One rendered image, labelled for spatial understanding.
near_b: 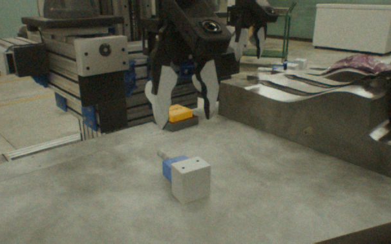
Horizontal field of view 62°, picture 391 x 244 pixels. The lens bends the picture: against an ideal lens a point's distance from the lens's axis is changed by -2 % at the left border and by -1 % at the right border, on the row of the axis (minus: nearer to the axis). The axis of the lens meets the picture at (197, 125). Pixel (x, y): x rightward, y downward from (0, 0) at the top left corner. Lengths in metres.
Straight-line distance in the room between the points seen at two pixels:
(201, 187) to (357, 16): 7.13
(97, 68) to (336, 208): 0.65
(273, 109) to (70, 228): 0.48
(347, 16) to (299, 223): 7.20
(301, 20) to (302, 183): 8.49
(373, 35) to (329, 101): 6.78
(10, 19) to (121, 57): 5.10
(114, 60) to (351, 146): 0.61
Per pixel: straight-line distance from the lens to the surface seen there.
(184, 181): 0.49
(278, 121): 0.75
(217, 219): 0.49
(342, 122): 0.67
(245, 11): 0.96
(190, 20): 0.39
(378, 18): 7.41
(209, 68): 0.48
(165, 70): 0.44
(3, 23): 5.96
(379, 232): 0.42
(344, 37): 7.64
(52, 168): 0.66
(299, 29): 9.04
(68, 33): 0.98
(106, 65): 0.91
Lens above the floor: 1.10
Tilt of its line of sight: 22 degrees down
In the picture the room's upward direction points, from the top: straight up
